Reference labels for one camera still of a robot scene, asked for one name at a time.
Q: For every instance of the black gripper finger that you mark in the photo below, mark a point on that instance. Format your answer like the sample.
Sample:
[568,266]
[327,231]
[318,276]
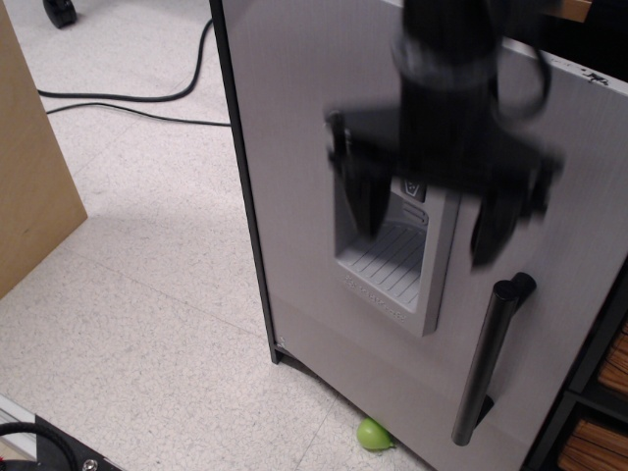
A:
[366,185]
[499,215]

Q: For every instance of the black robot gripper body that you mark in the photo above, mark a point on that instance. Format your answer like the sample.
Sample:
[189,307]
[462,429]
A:
[452,139]

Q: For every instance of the grey toy fridge door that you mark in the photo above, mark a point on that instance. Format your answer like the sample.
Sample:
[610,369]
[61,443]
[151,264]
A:
[392,294]

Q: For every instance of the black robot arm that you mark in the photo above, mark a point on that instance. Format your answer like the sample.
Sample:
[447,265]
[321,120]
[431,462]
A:
[454,45]

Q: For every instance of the dark grey fridge cabinet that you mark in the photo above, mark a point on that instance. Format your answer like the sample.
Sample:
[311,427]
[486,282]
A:
[245,196]

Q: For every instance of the brown cardboard box top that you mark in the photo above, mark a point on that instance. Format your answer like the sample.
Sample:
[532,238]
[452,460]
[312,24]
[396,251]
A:
[574,10]

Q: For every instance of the upper woven wicker basket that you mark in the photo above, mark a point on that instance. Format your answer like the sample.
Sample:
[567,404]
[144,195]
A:
[613,370]

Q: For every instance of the woven wicker basket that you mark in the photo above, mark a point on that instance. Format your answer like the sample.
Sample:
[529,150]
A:
[613,370]
[594,446]

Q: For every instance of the dark grey side shelf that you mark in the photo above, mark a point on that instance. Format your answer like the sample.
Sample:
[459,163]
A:
[581,395]

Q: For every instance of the lower woven wicker basket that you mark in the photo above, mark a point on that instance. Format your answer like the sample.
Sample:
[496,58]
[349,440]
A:
[594,446]

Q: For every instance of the small green toy pear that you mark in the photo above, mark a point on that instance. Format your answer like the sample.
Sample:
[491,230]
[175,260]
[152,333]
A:
[372,436]

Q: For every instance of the light brown wooden panel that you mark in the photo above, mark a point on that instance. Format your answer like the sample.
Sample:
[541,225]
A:
[40,204]

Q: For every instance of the black caster wheel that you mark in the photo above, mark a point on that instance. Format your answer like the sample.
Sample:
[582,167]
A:
[61,13]

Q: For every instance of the black door handle bar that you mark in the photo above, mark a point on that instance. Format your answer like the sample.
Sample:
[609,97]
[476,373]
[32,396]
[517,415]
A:
[506,298]

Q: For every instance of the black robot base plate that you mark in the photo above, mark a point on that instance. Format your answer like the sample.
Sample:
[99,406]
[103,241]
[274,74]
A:
[54,449]

